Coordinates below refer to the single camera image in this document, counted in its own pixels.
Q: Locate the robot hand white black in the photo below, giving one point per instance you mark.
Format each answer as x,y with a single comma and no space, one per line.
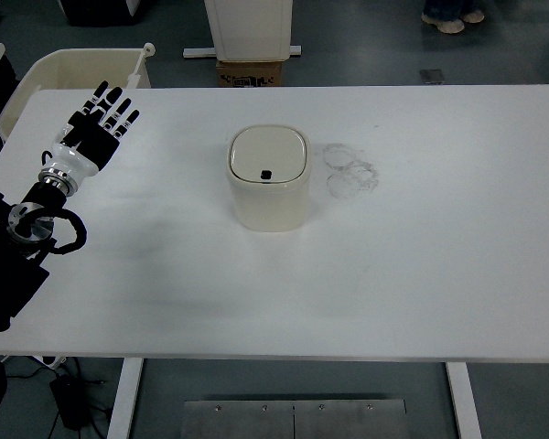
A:
73,160

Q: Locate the cream plastic trash bin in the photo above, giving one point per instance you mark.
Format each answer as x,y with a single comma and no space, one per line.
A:
270,206

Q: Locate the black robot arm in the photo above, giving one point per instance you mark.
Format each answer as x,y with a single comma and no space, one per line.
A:
9,274

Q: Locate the large white waste bin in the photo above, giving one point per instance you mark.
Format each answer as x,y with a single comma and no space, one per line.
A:
251,27

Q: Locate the cream plastic crate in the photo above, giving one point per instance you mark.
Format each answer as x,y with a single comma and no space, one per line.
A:
73,68

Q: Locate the white plastic stick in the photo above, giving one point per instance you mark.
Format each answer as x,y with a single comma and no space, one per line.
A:
137,68

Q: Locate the black box with white panel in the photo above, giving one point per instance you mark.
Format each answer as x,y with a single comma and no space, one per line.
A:
100,13

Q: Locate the white stand foot bar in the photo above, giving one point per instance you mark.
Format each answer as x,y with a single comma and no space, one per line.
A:
196,52

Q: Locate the brown cardboard box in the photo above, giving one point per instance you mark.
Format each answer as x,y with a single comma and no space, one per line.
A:
247,73

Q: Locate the white power strip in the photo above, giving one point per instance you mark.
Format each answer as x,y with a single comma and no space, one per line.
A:
52,361

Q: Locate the black power adapter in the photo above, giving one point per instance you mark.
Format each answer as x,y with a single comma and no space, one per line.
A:
68,402

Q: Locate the white table leg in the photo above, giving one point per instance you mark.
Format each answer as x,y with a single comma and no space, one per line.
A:
125,398
464,402

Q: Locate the grey floor cover plate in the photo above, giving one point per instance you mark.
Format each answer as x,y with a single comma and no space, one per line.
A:
432,76

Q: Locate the grey metal plate with screws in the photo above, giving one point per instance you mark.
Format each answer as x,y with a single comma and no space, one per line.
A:
347,420

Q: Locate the person's leg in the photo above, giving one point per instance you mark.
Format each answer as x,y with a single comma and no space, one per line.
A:
475,17
448,24

